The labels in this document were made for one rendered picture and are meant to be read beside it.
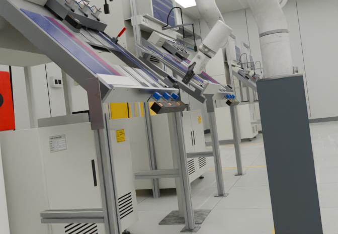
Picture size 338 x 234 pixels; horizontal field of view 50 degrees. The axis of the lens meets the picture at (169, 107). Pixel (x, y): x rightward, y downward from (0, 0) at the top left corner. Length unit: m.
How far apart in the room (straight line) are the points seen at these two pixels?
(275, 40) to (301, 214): 0.69
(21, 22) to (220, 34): 0.83
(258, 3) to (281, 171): 0.68
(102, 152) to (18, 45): 0.87
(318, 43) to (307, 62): 0.51
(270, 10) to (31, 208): 1.20
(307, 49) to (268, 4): 7.70
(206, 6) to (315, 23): 7.65
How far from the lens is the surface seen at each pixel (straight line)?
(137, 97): 1.47
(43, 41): 1.41
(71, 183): 1.55
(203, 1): 1.75
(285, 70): 1.54
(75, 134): 1.59
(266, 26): 1.56
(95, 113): 1.21
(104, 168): 1.22
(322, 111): 9.17
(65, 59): 1.34
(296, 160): 1.52
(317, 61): 9.19
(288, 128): 1.50
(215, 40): 1.70
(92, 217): 1.30
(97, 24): 1.97
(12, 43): 1.88
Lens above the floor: 0.61
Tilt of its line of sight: 1 degrees up
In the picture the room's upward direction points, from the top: 7 degrees counter-clockwise
